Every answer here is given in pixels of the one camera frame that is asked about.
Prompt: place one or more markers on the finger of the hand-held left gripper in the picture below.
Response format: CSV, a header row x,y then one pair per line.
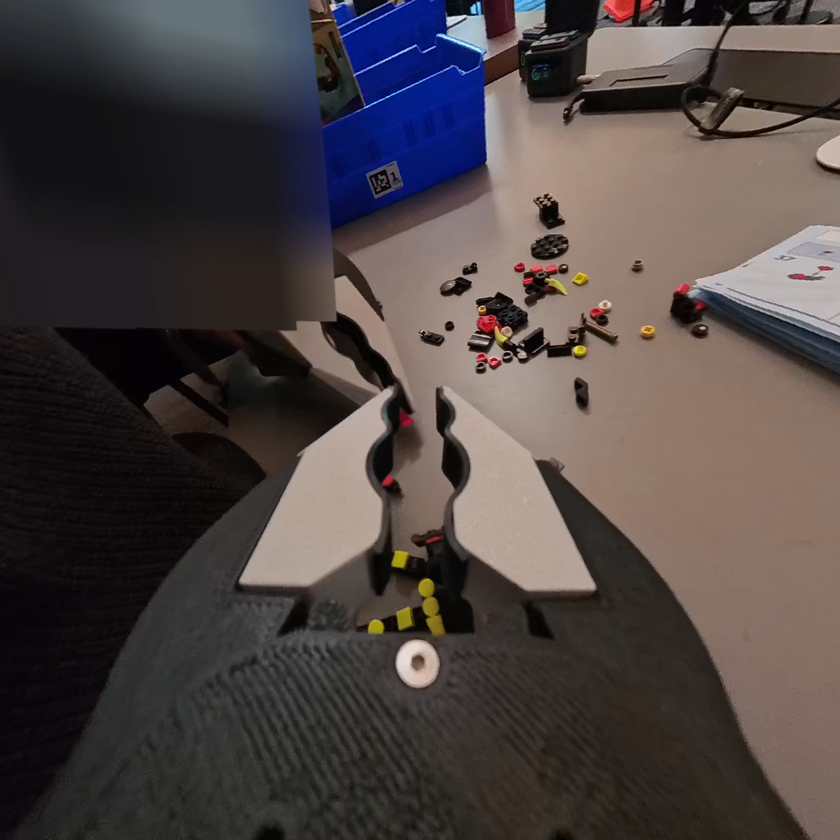
x,y
334,367
361,295

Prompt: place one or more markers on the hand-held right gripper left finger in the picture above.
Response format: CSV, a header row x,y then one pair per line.
x,y
315,525

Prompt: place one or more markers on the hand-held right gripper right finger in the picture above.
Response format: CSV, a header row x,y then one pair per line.
x,y
518,525

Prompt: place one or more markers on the black and yellow lego spider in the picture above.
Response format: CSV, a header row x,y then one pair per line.
x,y
428,604

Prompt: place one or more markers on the black angled lego piece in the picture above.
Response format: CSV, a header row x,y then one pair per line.
x,y
581,392

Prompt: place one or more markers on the pile of loose lego parts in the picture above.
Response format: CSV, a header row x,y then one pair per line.
x,y
512,315

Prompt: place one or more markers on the lego instruction booklet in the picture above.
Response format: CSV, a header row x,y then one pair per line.
x,y
774,295

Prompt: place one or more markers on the blue plastic bin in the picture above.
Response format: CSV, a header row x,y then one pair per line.
x,y
459,59
426,151
387,26

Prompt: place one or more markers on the colourful printed cardboard box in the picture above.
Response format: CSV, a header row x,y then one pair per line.
x,y
341,79

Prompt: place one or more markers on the black device with green display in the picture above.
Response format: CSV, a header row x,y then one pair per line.
x,y
558,65

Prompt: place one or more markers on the maroon bottle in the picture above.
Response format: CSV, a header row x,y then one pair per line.
x,y
500,18

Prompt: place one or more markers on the black flat power adapter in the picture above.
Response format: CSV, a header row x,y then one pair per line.
x,y
643,88

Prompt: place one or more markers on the orange plastic object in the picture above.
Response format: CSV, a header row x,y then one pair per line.
x,y
627,8

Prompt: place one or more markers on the grey rectangular box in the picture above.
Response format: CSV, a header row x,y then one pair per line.
x,y
774,79

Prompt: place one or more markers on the white flat stand base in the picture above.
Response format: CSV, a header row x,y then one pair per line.
x,y
830,152

